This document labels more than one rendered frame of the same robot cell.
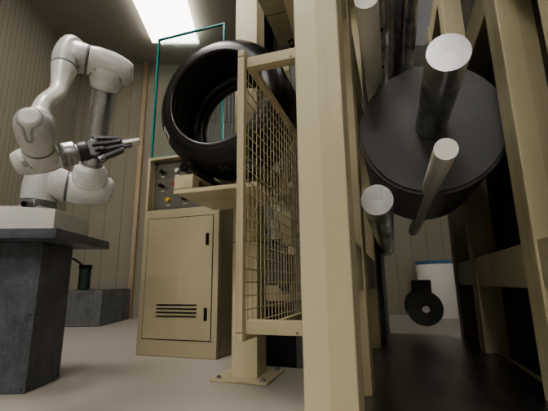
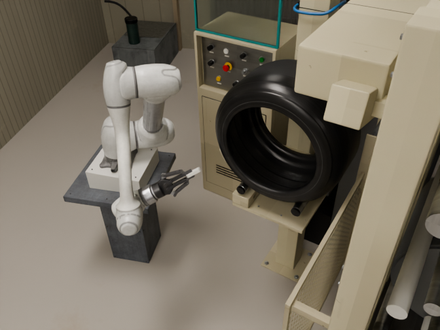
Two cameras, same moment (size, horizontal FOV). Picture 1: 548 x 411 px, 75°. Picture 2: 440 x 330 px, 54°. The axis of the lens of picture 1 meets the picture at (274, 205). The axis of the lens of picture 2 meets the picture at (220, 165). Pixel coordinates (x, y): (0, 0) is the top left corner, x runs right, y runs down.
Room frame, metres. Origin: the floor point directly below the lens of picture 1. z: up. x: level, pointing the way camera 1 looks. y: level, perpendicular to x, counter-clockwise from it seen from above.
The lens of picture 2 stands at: (-0.04, 0.07, 2.27)
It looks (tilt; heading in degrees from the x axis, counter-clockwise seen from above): 39 degrees down; 15
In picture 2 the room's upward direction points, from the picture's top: 2 degrees counter-clockwise
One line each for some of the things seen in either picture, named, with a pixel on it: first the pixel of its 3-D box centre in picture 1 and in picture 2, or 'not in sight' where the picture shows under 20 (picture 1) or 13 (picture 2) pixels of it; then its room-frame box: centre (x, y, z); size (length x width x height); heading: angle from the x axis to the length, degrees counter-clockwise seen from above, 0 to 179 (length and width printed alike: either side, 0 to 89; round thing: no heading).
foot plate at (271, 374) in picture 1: (249, 373); (288, 258); (1.80, 0.12, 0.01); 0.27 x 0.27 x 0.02; 72
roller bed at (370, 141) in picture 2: not in sight; (382, 155); (1.64, -0.25, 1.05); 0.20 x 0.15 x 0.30; 162
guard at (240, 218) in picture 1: (291, 215); (324, 274); (1.23, -0.06, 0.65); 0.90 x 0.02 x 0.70; 162
